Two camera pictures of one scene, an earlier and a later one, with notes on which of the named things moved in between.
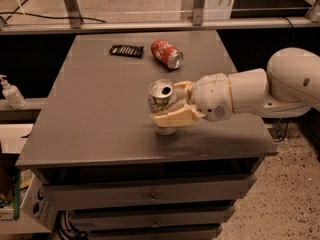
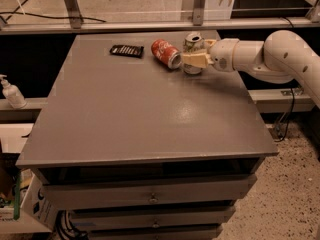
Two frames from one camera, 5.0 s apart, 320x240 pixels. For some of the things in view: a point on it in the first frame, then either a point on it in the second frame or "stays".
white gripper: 211,95 to 222,54
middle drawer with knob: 165,216 stays
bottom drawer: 204,234 stays
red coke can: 166,54 stays
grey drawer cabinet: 105,169 stays
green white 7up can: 161,101 to 193,43
